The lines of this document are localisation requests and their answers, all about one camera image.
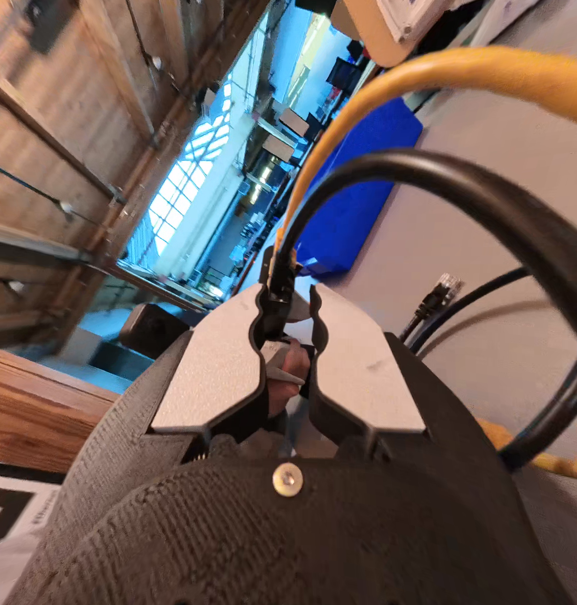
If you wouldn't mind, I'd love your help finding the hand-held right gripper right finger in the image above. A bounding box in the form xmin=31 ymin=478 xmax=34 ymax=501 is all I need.
xmin=308 ymin=283 xmax=428 ymax=447

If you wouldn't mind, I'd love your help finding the black ethernet cable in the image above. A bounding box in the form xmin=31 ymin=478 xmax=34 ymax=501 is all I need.
xmin=267 ymin=149 xmax=577 ymax=473

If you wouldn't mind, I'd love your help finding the cardboard box with papers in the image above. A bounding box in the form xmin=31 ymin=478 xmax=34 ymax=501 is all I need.
xmin=331 ymin=0 xmax=426 ymax=68

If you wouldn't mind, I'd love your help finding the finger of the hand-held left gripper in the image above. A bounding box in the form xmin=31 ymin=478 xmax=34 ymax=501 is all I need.
xmin=261 ymin=338 xmax=307 ymax=386

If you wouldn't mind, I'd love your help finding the black white marker sheet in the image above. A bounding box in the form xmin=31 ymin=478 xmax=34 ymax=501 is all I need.
xmin=0 ymin=461 xmax=67 ymax=551

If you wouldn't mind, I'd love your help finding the yellow ethernet cable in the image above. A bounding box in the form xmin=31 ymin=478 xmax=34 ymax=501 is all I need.
xmin=274 ymin=46 xmax=577 ymax=479

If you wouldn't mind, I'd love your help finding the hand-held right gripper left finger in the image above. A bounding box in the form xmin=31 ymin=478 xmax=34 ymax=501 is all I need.
xmin=149 ymin=283 xmax=271 ymax=442

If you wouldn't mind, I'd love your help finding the grey desk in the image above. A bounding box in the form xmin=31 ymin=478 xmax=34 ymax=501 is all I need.
xmin=312 ymin=9 xmax=577 ymax=605

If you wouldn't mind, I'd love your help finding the blue plastic bin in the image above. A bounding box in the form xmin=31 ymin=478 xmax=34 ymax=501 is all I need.
xmin=293 ymin=97 xmax=424 ymax=277

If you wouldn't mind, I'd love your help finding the small black network adapter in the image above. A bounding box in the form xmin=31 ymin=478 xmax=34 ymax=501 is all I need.
xmin=260 ymin=246 xmax=303 ymax=348

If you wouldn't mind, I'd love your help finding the large paned window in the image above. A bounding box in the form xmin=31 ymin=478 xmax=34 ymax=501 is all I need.
xmin=123 ymin=80 xmax=234 ymax=270

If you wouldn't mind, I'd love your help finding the wooden beam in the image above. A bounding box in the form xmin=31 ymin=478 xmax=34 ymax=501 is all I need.
xmin=0 ymin=345 xmax=121 ymax=473

